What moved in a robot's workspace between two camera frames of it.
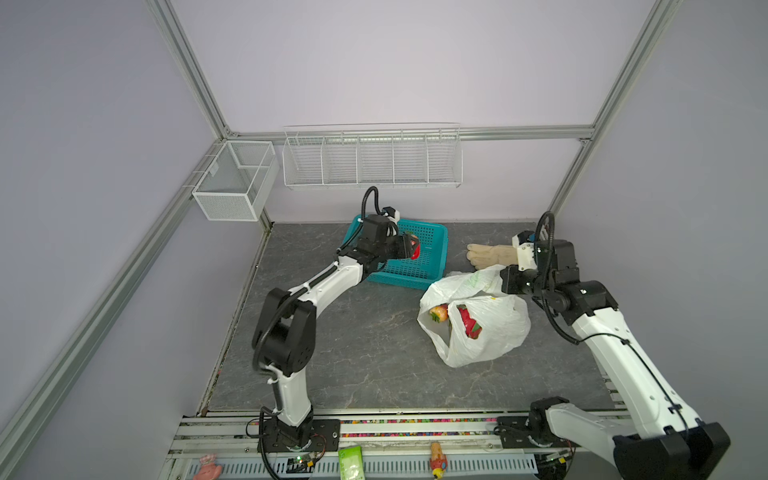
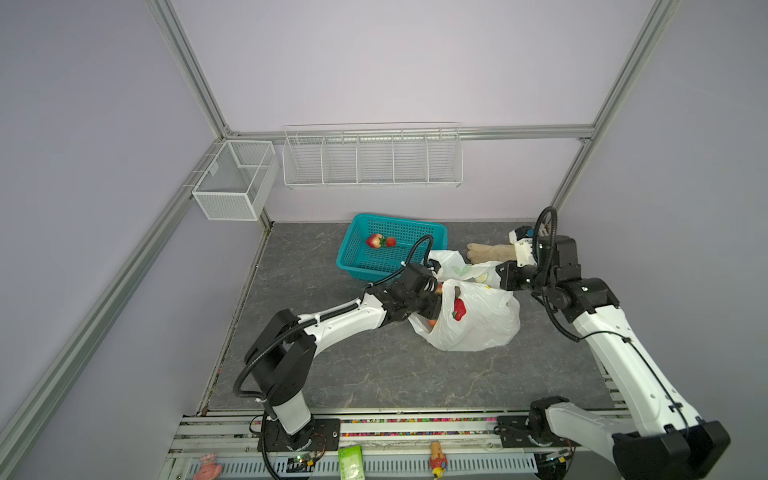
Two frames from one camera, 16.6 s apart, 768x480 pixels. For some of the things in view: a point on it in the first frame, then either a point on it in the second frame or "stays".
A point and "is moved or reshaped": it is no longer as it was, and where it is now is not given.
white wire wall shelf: x=373 y=155 stays
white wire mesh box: x=239 y=180 stays
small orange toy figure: x=438 y=461 stays
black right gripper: x=510 y=274 stays
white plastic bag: x=470 y=316 is moved or reshaped
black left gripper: x=405 y=249 → x=433 y=310
